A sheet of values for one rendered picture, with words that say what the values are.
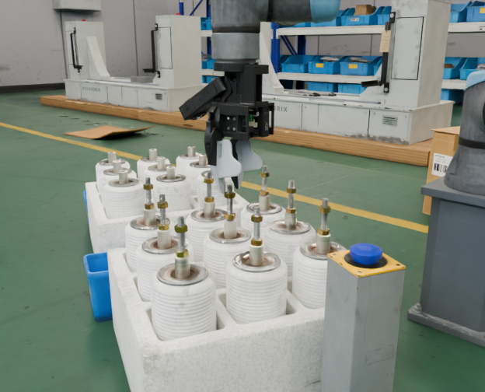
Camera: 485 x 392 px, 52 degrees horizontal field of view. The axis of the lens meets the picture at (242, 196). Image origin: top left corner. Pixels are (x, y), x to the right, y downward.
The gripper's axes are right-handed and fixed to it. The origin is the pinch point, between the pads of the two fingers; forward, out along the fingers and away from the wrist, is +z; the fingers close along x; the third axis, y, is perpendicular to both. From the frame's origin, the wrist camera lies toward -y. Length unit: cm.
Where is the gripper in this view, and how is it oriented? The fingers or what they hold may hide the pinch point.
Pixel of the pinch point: (227, 182)
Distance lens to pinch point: 84.9
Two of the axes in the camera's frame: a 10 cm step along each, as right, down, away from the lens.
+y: 7.8, 1.8, -5.9
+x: 6.2, -2.3, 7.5
